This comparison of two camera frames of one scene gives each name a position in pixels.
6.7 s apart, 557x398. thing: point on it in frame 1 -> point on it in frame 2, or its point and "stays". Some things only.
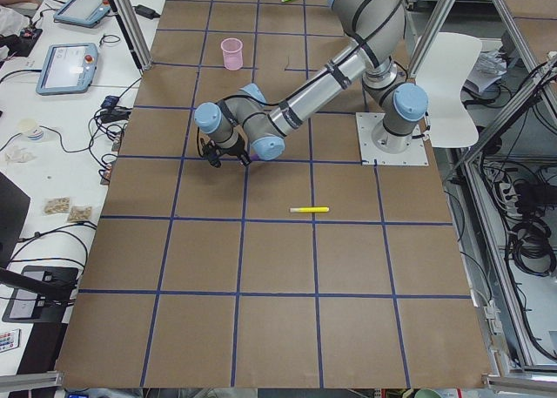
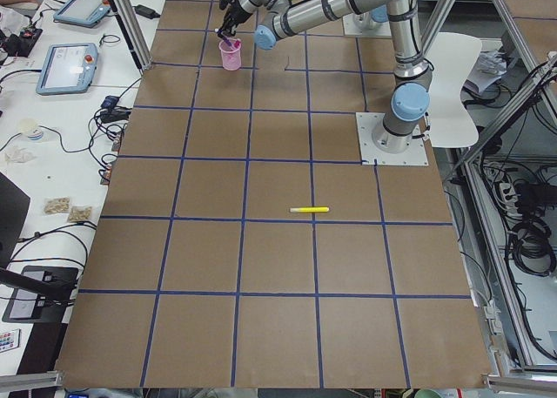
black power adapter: [145, 11] stays
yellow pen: [310, 209] stays
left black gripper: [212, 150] -> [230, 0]
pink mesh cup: [231, 49] stays
